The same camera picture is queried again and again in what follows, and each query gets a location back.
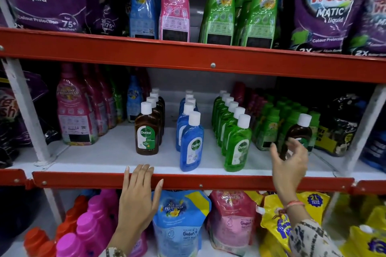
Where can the blue antiseptic bottle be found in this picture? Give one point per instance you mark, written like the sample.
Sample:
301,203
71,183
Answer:
191,102
189,96
192,147
182,127

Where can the person's left thumb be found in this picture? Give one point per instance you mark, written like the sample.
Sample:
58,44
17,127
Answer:
157,193

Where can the black detergent pouch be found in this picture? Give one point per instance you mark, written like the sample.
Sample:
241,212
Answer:
339,127

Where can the pink softener refill pouch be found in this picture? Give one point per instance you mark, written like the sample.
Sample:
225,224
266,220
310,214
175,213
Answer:
232,220

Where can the dark purple detergent pouch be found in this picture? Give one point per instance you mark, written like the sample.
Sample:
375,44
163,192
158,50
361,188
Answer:
105,3

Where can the patterned white black sleeve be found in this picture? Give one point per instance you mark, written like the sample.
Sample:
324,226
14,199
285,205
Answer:
310,240

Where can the person's right forearm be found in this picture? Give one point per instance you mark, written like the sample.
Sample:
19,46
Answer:
294,213

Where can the yellow detergent pouch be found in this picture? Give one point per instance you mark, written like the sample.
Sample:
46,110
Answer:
273,220
270,246
375,211
365,243

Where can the row of green antiseptic bottles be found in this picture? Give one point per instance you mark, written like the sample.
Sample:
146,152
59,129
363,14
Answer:
238,148

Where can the group of dark pink bottles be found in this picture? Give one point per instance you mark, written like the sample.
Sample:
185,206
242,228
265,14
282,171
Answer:
239,94

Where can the white shelf board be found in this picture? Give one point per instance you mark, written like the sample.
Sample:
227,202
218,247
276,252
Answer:
114,151

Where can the brown antiseptic bottle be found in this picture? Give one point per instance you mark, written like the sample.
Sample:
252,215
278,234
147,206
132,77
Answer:
300,131
152,102
147,141
154,95
156,90

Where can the blue softener refill pouch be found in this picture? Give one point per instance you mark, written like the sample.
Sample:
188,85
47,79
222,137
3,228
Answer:
179,223

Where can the green fabric softener bottle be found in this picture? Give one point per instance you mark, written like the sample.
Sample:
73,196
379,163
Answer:
118,103
218,12
241,3
262,16

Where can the short red shelf beam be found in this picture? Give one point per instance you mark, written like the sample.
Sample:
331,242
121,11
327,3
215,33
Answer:
369,187
12,177

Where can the pink fabric softener bottle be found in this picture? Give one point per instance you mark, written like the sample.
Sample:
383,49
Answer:
175,9
110,106
75,115
98,109

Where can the person's right hand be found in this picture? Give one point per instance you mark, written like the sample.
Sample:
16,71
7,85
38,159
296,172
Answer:
288,175

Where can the group of small green softener bottles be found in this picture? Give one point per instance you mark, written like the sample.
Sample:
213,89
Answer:
270,128

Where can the person's right thumb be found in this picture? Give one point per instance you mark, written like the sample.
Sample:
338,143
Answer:
274,156

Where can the magenta cap bottle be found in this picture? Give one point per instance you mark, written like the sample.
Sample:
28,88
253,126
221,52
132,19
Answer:
139,246
98,208
109,201
89,229
69,246

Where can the blue fabric softener bottle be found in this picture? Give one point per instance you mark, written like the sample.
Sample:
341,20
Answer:
143,6
134,100

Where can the person's left forearm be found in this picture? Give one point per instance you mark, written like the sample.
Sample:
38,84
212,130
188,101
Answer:
119,240

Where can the blue detergent pouch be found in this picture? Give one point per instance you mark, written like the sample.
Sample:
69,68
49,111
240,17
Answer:
375,151

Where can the person's left middle finger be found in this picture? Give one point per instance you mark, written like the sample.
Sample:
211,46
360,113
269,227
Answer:
143,178

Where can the long red shelf beam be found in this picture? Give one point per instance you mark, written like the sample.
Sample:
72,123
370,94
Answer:
181,55

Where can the orange cap bottle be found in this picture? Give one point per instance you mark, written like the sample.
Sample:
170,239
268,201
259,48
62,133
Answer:
72,216
34,240
80,203
64,229
47,249

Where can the person's left hand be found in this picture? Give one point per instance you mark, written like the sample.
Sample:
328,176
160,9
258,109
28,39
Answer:
135,208

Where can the white shelf upright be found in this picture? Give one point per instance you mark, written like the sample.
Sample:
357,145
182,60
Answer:
24,100
366,127

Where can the person's left little finger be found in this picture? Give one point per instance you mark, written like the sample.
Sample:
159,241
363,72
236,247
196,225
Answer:
126,180

